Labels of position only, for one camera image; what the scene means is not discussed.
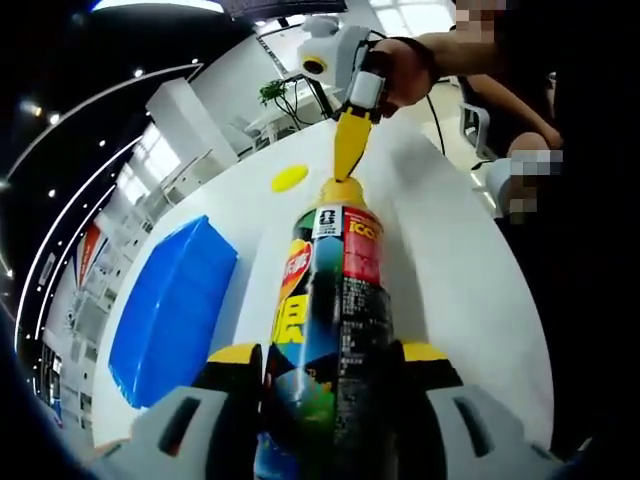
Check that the white column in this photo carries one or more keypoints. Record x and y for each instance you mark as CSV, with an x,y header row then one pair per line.
x,y
190,115

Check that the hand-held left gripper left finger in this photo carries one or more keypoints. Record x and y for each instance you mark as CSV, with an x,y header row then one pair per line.
x,y
200,425

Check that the green potted plant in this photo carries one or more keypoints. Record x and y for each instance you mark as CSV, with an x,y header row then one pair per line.
x,y
274,92

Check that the blue plastic box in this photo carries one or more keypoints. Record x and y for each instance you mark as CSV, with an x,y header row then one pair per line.
x,y
170,310

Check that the black chip container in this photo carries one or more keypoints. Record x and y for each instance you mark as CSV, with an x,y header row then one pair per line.
x,y
325,300

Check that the white office chair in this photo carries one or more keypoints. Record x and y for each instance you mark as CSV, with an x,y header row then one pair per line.
x,y
475,127

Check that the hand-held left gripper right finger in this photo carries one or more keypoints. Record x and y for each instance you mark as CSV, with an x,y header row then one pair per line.
x,y
450,430

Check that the person's black shirt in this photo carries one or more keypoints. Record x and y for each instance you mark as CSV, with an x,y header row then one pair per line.
x,y
590,275

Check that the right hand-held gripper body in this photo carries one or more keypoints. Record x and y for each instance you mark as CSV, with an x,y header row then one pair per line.
x,y
340,50

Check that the curved white ceiling band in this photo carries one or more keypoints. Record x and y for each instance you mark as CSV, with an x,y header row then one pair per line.
x,y
75,110

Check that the person's right hand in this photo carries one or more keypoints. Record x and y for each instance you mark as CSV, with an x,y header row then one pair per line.
x,y
405,75

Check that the row of white office desks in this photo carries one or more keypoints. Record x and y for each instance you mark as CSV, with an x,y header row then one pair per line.
x,y
85,320

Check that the red and blue wall graphic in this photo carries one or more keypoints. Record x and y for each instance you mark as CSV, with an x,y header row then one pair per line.
x,y
90,255

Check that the thin ceiling light strip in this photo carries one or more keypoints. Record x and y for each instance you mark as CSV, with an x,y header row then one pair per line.
x,y
55,235

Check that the group of round ceiling downlights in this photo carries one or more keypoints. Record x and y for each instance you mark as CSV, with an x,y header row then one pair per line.
x,y
138,73

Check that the yellow container lid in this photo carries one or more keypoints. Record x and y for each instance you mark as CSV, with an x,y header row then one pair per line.
x,y
289,178

